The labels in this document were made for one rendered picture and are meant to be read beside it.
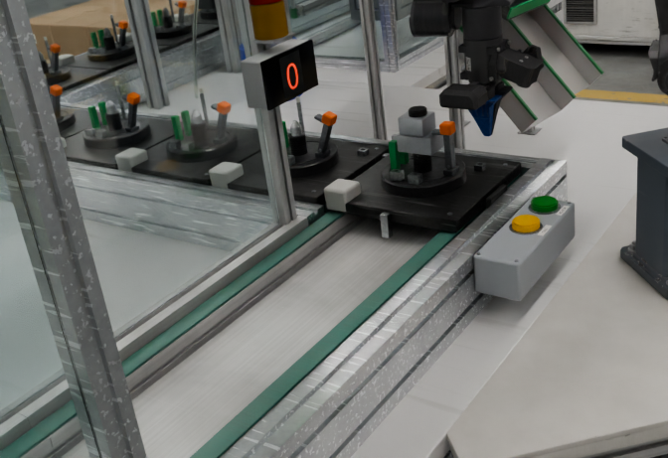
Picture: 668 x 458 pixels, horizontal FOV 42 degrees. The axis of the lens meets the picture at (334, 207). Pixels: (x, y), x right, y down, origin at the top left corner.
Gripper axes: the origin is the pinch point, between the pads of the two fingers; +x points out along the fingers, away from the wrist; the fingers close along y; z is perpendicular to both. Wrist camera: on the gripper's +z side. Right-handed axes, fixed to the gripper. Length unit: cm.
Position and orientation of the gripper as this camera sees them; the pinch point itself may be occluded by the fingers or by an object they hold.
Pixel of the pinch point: (486, 114)
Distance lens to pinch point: 135.9
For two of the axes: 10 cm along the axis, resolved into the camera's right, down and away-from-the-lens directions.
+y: 5.6, -4.1, 7.2
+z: 8.2, 1.4, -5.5
